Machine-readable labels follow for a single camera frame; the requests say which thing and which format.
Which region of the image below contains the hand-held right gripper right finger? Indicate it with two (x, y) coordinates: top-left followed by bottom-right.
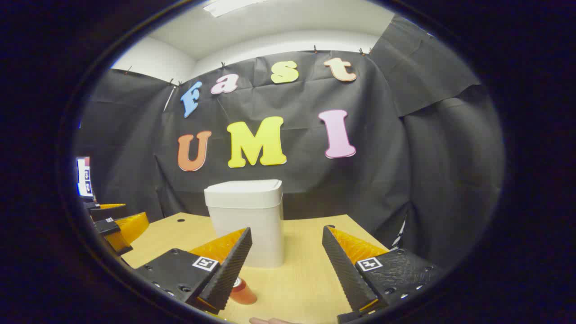
(322, 225), (445, 324)

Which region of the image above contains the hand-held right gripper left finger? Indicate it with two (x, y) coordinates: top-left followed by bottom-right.
(134, 226), (253, 315)

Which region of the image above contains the red pop can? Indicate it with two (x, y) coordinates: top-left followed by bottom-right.
(229, 277), (258, 306)

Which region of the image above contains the white desktop garbage bin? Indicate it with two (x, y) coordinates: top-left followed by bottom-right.
(204, 179), (285, 269)

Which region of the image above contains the wooden desktop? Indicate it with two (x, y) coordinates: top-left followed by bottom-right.
(121, 212), (392, 324)

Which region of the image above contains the computer monitor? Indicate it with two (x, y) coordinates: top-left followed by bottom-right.
(76, 157), (94, 199)

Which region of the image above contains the black backdrop cloth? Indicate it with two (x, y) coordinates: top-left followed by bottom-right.
(74, 16), (504, 270)

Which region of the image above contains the ceiling light panel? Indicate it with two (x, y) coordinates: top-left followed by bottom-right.
(202, 0), (267, 18)

